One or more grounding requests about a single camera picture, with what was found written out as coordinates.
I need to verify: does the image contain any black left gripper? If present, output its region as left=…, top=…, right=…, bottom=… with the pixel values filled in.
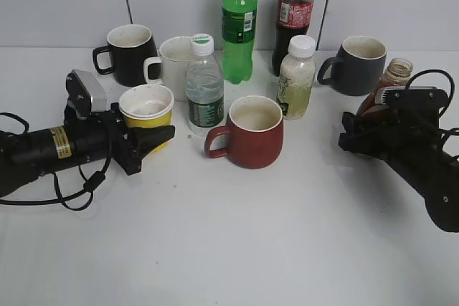
left=64, top=102, right=175, bottom=176

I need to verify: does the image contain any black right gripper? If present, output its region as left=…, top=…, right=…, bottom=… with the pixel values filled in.
left=339, top=89, right=449, bottom=163

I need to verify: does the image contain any yellow paper cup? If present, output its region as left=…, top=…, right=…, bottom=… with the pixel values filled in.
left=118, top=84, right=176, bottom=153

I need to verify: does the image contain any brown Nescafe coffee bottle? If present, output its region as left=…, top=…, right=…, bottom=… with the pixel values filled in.
left=356, top=58, right=413, bottom=118

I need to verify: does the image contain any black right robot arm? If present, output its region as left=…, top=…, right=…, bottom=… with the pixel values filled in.
left=339, top=86, right=458, bottom=233

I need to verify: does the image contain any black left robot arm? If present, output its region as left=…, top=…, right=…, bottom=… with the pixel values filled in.
left=1, top=103, right=175, bottom=204

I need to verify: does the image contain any dark grey ceramic mug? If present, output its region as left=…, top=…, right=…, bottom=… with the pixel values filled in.
left=317, top=36, right=387, bottom=96

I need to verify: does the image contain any clear water bottle green label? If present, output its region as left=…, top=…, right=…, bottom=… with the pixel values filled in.
left=185, top=33, right=224, bottom=137

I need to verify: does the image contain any white ceramic mug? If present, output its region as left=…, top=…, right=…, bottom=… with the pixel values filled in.
left=143, top=36, right=191, bottom=102

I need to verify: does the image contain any black ceramic mug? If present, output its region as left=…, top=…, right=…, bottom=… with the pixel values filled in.
left=93, top=24, right=158, bottom=87

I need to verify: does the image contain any red ceramic mug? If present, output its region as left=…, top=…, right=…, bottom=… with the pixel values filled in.
left=204, top=95, right=284, bottom=169

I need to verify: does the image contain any white-capped green tea bottle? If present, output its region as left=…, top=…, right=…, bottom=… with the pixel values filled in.
left=276, top=34, right=316, bottom=120

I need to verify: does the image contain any cola bottle red label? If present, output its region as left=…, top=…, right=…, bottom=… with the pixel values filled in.
left=272, top=0, right=315, bottom=77

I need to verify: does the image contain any green soda bottle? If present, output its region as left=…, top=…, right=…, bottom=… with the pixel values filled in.
left=222, top=0, right=257, bottom=85

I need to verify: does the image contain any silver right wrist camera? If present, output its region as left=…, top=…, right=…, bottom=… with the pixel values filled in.
left=374, top=86, right=438, bottom=105

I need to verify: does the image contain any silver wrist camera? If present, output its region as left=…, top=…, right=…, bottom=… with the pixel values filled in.
left=374, top=86, right=438, bottom=105
left=65, top=69, right=108, bottom=120

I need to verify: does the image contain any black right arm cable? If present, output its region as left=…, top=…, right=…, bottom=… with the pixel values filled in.
left=404, top=69, right=459, bottom=166

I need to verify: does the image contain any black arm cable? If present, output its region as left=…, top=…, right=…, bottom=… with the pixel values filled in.
left=404, top=69, right=459, bottom=166
left=0, top=112, right=115, bottom=211

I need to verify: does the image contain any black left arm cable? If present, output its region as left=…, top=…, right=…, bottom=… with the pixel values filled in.
left=0, top=112, right=115, bottom=211

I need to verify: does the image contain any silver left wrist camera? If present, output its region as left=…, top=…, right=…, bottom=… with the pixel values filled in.
left=65, top=69, right=108, bottom=120

